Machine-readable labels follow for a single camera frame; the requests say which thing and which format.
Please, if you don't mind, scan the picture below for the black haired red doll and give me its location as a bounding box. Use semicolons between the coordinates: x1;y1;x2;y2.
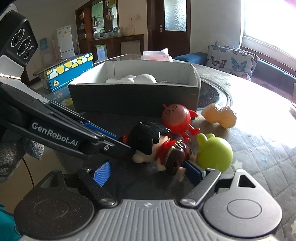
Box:
121;121;171;163

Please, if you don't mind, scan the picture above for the white plush rabbit toy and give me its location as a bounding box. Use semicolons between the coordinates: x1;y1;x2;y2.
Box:
106;74;157;84

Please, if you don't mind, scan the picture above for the grey gloved left hand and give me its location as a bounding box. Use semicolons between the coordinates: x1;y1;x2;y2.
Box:
0;138;44;183

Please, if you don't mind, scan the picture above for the green round figure toy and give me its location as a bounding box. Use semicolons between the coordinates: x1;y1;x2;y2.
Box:
196;133;233;173

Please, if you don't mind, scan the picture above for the brown haired doll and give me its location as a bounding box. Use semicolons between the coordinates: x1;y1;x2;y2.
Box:
155;140;192;182

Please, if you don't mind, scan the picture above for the blue yellow tissue box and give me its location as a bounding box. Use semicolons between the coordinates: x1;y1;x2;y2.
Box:
39;53;93;92

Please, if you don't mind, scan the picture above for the water dispenser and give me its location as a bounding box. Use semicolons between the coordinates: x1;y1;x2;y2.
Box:
39;38;54;67

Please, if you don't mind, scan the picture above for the orange peanut squishy toy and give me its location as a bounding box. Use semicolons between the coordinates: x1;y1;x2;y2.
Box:
201;103;237;128

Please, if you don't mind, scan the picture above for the red round figure toy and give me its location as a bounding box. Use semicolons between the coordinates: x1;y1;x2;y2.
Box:
161;104;201;143

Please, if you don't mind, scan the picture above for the grey cardboard storage box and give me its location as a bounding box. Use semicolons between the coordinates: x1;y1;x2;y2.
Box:
68;60;201;117

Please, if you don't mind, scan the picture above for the grey quilted star tablecloth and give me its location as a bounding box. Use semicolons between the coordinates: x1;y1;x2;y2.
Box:
36;54;296;241

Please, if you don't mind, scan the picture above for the white refrigerator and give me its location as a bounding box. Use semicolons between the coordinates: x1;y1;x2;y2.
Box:
56;26;75;59

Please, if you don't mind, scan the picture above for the round induction cooktop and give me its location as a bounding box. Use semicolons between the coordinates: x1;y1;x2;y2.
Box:
197;81;233;110

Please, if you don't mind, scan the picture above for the dark wooden cabinet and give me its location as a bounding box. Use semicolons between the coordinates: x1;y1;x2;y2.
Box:
75;1;144;61

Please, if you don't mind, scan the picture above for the white pink tissue pack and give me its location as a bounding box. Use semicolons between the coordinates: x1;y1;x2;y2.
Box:
140;48;173;62

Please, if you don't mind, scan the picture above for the butterfly print pillow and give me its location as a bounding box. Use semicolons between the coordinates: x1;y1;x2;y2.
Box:
206;41;259;80

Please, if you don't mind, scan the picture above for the blue sofa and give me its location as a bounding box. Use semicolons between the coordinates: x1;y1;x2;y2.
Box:
174;52;296;98

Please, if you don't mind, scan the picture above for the dark wooden door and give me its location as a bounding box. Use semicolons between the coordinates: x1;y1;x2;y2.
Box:
147;0;191;58

